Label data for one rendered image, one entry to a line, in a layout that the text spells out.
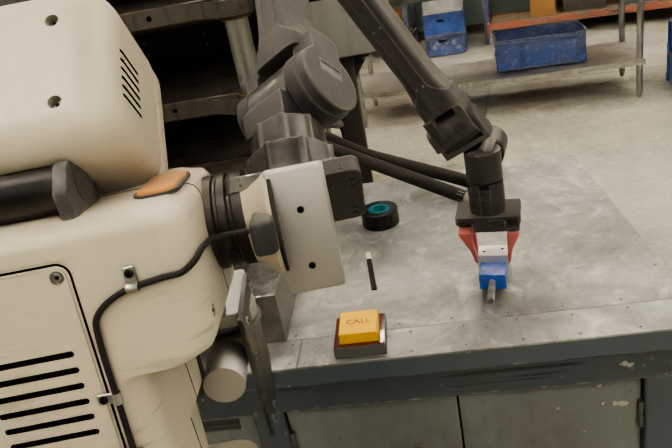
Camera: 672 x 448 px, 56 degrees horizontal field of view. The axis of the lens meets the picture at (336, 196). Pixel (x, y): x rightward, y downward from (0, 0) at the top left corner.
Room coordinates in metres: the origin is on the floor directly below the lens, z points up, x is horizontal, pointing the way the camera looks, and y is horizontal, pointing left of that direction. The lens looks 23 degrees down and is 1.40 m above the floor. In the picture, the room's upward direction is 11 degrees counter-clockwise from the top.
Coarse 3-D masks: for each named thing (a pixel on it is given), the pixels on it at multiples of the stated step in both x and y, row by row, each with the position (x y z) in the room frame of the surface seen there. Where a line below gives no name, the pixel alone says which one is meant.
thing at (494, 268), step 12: (480, 252) 0.93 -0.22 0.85; (492, 252) 0.93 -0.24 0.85; (504, 252) 0.92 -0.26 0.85; (480, 264) 0.92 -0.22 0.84; (492, 264) 0.91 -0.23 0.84; (504, 264) 0.90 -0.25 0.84; (480, 276) 0.88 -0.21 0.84; (492, 276) 0.88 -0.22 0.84; (504, 276) 0.87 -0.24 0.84; (480, 288) 0.89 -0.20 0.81; (492, 288) 0.85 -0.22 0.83; (504, 288) 0.87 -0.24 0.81; (492, 300) 0.83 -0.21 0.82
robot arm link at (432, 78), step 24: (360, 0) 0.93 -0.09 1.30; (384, 0) 0.96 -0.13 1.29; (360, 24) 0.94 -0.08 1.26; (384, 24) 0.93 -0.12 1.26; (384, 48) 0.93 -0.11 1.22; (408, 48) 0.92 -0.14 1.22; (408, 72) 0.92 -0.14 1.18; (432, 72) 0.92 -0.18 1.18; (432, 96) 0.91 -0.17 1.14; (456, 96) 0.92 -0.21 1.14; (432, 120) 0.93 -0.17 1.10; (456, 120) 0.91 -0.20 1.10; (456, 144) 0.92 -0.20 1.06
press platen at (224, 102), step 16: (256, 48) 2.38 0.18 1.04; (160, 64) 2.45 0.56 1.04; (176, 64) 2.37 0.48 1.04; (192, 64) 2.30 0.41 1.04; (208, 64) 2.24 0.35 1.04; (224, 64) 2.17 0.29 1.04; (160, 80) 2.10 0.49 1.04; (176, 80) 2.05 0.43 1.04; (192, 80) 1.99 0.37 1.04; (208, 80) 1.94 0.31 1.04; (224, 80) 1.89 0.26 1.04; (176, 96) 1.79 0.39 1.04; (192, 96) 1.75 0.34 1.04; (208, 96) 1.71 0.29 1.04; (224, 96) 1.69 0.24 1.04; (240, 96) 1.63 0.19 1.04; (176, 112) 1.74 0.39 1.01; (192, 112) 1.71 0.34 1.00; (208, 112) 1.71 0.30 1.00; (224, 112) 1.66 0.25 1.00
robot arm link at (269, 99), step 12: (276, 72) 0.64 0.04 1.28; (264, 84) 0.64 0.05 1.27; (276, 84) 0.62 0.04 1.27; (252, 96) 0.64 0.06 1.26; (264, 96) 0.62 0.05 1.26; (276, 96) 0.59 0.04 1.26; (288, 96) 0.60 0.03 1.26; (252, 108) 0.63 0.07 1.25; (264, 108) 0.60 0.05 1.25; (276, 108) 0.58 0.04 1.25; (288, 108) 0.58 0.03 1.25; (252, 120) 0.60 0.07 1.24; (264, 120) 0.59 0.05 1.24; (252, 132) 0.59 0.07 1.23
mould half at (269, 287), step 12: (252, 264) 0.99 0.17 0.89; (264, 264) 0.98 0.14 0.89; (252, 276) 0.94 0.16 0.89; (264, 276) 0.93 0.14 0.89; (276, 276) 0.92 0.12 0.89; (252, 288) 0.90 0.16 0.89; (264, 288) 0.89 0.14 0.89; (276, 288) 0.88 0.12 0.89; (264, 300) 0.87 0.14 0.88; (276, 300) 0.87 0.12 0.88; (288, 300) 0.94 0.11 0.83; (264, 312) 0.87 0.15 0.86; (276, 312) 0.87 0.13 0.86; (288, 312) 0.92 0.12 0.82; (264, 324) 0.87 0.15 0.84; (276, 324) 0.87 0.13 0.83; (288, 324) 0.90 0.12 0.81; (276, 336) 0.87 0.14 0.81
